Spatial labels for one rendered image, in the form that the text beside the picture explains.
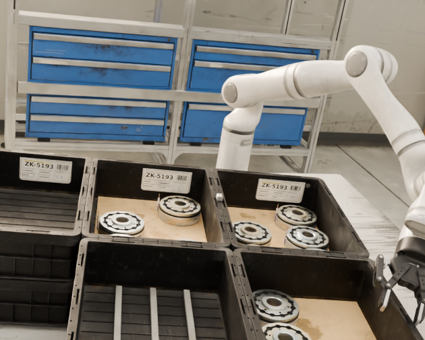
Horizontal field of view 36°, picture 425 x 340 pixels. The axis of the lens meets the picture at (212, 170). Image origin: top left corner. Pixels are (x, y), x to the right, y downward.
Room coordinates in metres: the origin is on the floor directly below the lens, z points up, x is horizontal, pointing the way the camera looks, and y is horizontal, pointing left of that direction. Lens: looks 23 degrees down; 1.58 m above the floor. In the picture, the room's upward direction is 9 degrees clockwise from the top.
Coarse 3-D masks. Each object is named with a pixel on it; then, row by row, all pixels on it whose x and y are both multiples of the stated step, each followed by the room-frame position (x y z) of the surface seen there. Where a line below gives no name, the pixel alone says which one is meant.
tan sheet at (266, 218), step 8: (232, 208) 1.53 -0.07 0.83; (240, 208) 1.54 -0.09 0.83; (248, 208) 1.55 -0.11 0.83; (232, 216) 1.49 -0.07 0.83; (240, 216) 1.50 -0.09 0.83; (248, 216) 1.50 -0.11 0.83; (256, 216) 1.51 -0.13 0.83; (264, 216) 1.52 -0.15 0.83; (272, 216) 1.53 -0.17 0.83; (264, 224) 1.47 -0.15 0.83; (272, 224) 1.48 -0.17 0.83; (272, 232) 1.44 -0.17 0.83; (280, 232) 1.44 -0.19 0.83; (272, 240) 1.39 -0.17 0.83; (280, 240) 1.40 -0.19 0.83; (328, 248) 1.40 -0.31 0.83
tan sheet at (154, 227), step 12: (108, 204) 1.44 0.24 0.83; (120, 204) 1.45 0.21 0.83; (132, 204) 1.46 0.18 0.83; (144, 204) 1.48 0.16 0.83; (156, 204) 1.49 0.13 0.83; (96, 216) 1.38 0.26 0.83; (144, 216) 1.41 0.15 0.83; (156, 216) 1.42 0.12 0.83; (144, 228) 1.35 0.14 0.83; (156, 228) 1.36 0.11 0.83; (168, 228) 1.37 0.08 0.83; (180, 228) 1.38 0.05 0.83; (192, 228) 1.39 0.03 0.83; (204, 240) 1.34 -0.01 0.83
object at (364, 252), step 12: (216, 180) 1.47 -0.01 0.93; (312, 180) 1.58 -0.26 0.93; (324, 192) 1.51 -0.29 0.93; (336, 204) 1.44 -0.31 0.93; (228, 216) 1.29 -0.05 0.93; (228, 228) 1.23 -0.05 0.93; (348, 228) 1.32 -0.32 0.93; (360, 240) 1.27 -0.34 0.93; (312, 252) 1.18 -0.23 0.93; (324, 252) 1.19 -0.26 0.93; (336, 252) 1.20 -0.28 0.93; (348, 252) 1.21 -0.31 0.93
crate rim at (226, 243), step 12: (96, 168) 1.43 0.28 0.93; (180, 168) 1.52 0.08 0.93; (192, 168) 1.52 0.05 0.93; (204, 168) 1.53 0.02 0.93; (216, 192) 1.40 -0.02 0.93; (216, 204) 1.36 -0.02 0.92; (84, 216) 1.18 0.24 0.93; (216, 216) 1.29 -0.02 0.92; (84, 228) 1.13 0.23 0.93; (132, 240) 1.12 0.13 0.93; (144, 240) 1.12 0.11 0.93; (156, 240) 1.13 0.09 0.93; (168, 240) 1.14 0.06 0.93; (180, 240) 1.15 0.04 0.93; (228, 240) 1.18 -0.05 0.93
